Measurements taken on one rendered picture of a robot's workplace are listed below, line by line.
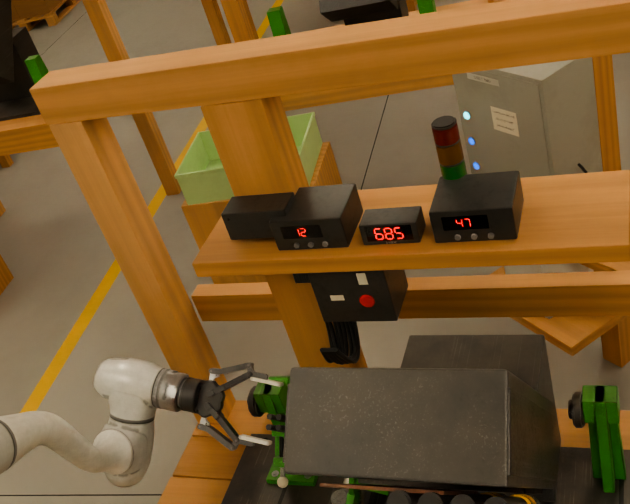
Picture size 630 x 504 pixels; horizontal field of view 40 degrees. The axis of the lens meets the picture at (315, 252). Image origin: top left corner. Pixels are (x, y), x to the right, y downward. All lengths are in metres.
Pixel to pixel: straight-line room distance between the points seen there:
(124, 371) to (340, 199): 0.62
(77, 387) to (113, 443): 2.42
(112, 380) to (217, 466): 0.51
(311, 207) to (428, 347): 0.42
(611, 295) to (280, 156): 0.78
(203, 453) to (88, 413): 1.84
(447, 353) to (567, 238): 0.41
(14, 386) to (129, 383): 2.70
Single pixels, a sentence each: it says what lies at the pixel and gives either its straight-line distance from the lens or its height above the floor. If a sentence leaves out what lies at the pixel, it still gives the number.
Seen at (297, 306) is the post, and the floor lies 1.31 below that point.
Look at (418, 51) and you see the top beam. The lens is 1.59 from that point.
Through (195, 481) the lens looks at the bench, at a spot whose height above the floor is 0.88.
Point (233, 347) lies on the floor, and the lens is 4.14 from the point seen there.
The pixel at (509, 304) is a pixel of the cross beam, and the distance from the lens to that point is 2.01.
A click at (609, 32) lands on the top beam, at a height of 1.89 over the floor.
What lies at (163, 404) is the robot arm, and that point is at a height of 1.30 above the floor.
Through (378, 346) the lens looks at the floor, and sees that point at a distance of 3.85.
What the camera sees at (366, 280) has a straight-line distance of 1.77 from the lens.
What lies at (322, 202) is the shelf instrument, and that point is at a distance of 1.78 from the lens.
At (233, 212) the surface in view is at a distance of 1.82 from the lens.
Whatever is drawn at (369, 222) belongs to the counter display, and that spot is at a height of 1.59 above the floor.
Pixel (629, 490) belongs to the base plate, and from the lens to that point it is 2.05.
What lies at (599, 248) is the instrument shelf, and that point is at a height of 1.53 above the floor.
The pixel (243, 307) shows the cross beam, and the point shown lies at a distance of 2.22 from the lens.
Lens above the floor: 2.52
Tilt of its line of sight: 33 degrees down
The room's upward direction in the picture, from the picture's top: 19 degrees counter-clockwise
